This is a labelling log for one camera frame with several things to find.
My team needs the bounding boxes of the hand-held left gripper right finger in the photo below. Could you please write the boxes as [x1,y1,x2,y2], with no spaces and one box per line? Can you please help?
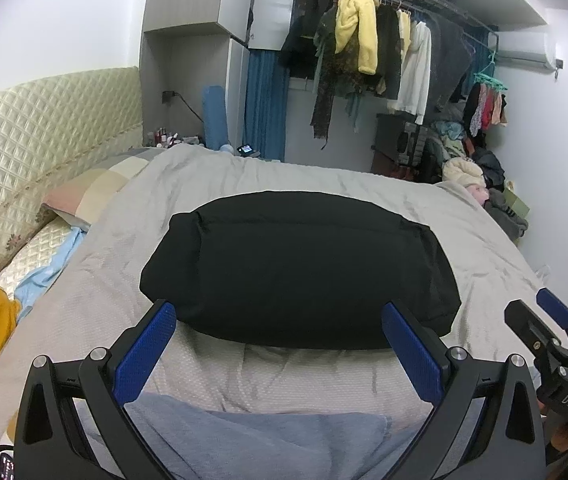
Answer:
[380,301,547,480]

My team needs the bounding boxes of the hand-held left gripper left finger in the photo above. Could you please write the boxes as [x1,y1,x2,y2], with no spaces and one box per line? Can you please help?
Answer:
[14,299,179,480]

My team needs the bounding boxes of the black garment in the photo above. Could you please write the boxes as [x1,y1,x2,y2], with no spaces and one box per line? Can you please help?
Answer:
[138,190,462,352]

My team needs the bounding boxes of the pile of clothes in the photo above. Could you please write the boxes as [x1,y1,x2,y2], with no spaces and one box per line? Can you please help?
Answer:
[431,119,530,241]

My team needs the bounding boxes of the grey blanket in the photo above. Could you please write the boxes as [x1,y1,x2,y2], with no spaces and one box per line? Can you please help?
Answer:
[0,144,565,480]

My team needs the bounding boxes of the olive green box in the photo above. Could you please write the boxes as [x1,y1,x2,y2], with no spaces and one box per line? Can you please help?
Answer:
[504,185,531,217]

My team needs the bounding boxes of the light blue cloth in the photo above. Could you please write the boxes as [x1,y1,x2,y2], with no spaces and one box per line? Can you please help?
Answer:
[14,227,87,323]

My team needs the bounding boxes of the grey-blue cloth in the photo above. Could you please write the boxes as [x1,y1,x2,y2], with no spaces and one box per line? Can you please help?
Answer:
[74,392,490,480]

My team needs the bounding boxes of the cream quilted mattress pad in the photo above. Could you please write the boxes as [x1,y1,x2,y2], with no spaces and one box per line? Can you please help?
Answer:
[0,217,77,301]

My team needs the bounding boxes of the cream fleece garment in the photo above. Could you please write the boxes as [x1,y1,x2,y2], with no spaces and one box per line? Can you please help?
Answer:
[442,157,486,191]

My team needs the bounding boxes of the beige patchwork pillow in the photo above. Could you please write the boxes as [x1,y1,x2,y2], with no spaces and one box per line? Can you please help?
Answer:
[44,147,165,226]

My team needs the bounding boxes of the black device with display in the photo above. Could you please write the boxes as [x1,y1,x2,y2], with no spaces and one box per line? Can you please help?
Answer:
[0,445,17,480]

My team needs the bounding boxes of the black storage crate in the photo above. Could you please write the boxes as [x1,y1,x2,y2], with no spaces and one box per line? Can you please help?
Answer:
[371,112,440,181]

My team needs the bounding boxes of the hanging small laundry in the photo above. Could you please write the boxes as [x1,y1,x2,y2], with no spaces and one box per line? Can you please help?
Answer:
[463,82,509,137]

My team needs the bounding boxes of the group of cosmetic bottles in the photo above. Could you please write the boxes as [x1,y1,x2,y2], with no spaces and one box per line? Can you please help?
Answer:
[146,127,199,150]

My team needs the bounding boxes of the teal clip hanger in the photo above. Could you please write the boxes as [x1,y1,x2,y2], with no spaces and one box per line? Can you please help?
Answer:
[473,52,509,92]

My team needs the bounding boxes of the cream quilted headboard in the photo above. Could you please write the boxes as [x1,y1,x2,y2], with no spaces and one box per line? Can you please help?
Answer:
[0,66,145,278]

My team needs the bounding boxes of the blue rolled mat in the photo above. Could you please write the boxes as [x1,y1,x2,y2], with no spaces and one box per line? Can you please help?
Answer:
[202,85,229,150]

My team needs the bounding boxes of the white air conditioner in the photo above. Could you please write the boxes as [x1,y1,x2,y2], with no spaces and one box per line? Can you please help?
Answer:
[496,31,565,72]

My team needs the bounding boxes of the brown patterned scarf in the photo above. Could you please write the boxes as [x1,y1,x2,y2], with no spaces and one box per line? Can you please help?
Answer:
[310,7,359,151]

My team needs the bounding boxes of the blue curtain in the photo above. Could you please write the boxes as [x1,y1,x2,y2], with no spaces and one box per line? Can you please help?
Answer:
[245,49,289,163]

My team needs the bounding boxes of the white hoodie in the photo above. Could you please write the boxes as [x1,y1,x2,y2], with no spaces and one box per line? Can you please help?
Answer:
[388,20,432,125]

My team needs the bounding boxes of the dark grey hanging jackets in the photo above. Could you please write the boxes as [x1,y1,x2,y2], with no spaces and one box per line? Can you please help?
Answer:
[426,12,477,111]

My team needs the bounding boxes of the black hanging jacket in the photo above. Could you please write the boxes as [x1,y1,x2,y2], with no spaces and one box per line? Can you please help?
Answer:
[374,4,403,100]

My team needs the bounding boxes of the cream hanging shirt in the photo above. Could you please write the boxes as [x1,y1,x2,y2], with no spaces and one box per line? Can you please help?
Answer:
[396,10,412,56]

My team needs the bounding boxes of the yellow fleece hoodie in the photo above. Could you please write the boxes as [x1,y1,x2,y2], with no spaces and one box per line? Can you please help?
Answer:
[334,0,379,75]

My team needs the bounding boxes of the black hanging coat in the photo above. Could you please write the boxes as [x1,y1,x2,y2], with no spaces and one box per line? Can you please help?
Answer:
[279,0,337,81]

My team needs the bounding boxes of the grey wardrobe cabinet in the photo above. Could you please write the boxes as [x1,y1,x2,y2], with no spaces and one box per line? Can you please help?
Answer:
[138,0,299,151]

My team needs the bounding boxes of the black wall outlet plug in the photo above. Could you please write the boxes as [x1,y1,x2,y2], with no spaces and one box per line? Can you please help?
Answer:
[163,90,205,123]

